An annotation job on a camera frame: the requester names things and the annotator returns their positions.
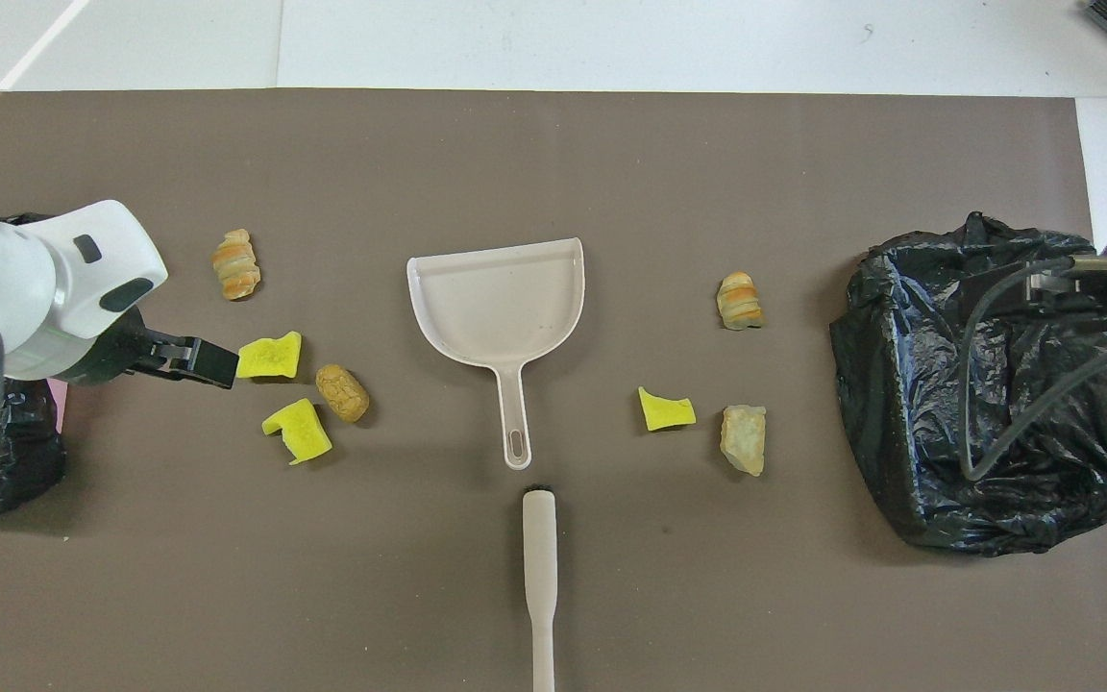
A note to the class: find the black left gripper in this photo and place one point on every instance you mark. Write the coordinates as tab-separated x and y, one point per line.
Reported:
116	351

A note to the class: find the yellow sponge piece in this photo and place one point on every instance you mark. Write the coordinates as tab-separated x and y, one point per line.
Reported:
270	358
302	431
666	411

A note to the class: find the striped toy croissant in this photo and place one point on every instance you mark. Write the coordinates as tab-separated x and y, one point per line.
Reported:
739	302
235	265

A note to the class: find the brown oval toy bread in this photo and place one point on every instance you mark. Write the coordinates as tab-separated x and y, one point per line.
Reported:
342	393

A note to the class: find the beige plastic dustpan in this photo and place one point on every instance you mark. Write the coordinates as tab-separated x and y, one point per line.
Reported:
501	298

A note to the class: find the pale toy bread piece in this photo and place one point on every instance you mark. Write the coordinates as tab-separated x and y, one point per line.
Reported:
744	439

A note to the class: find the beige brush with black bristles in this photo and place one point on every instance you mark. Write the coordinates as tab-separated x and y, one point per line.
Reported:
540	567

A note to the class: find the pink bin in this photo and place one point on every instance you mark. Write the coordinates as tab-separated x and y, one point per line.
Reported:
58	404

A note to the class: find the right black trash bag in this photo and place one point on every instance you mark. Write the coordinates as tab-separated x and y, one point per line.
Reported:
909	432

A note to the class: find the crumpled black trash bag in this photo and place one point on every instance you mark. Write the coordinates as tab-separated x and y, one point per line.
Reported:
6	461

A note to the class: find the brown table mat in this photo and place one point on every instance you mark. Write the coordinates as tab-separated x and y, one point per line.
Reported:
553	144

